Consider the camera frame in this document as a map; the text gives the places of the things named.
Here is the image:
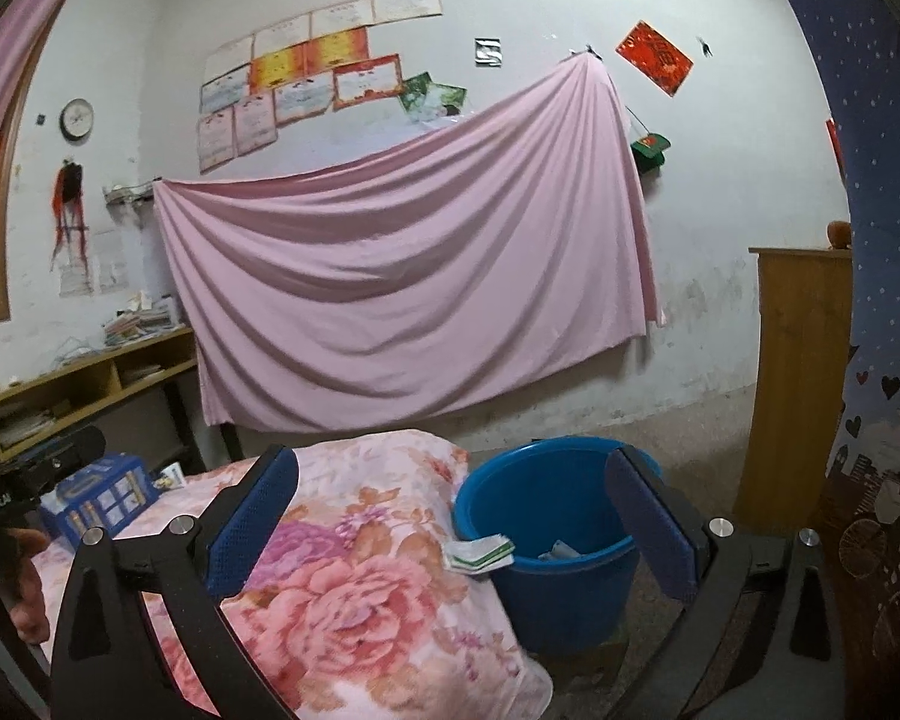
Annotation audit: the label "wooden cabinet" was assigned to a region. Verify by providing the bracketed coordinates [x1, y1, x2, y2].
[733, 247, 852, 536]

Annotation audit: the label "green wall photos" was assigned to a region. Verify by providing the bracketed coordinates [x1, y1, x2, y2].
[398, 71, 468, 122]

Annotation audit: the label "blue cardboard box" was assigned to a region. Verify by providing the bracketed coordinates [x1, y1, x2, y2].
[38, 454, 159, 550]

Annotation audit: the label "stack of books on shelf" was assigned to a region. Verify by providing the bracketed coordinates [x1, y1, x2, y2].
[103, 291, 183, 348]

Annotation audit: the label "left hand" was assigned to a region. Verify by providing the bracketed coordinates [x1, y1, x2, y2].
[0, 527, 50, 645]

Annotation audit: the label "round wall clock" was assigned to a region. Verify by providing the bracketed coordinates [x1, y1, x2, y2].
[58, 98, 95, 143]

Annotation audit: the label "green hanging ornament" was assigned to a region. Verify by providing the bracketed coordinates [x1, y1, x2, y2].
[631, 132, 671, 176]

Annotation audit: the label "silver foil wall square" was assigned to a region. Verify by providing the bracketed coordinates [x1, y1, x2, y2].
[473, 37, 504, 68]

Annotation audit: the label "pink hanging sheet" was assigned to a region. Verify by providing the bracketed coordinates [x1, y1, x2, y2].
[155, 52, 660, 434]

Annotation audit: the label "wall certificates group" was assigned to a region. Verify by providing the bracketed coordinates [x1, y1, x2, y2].
[196, 0, 443, 174]

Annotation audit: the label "green white paper trash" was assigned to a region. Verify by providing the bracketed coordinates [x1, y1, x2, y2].
[442, 535, 515, 575]

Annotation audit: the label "wooden shelf unit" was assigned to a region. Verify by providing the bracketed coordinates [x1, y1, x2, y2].
[0, 327, 201, 466]

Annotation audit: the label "blue patterned curtain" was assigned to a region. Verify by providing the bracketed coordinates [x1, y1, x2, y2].
[788, 0, 900, 718]

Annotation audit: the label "red tassel wall hanging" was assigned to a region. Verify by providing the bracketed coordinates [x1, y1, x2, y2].
[52, 160, 89, 270]

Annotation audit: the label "red paper wall poster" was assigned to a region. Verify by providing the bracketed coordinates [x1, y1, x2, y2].
[616, 21, 694, 98]

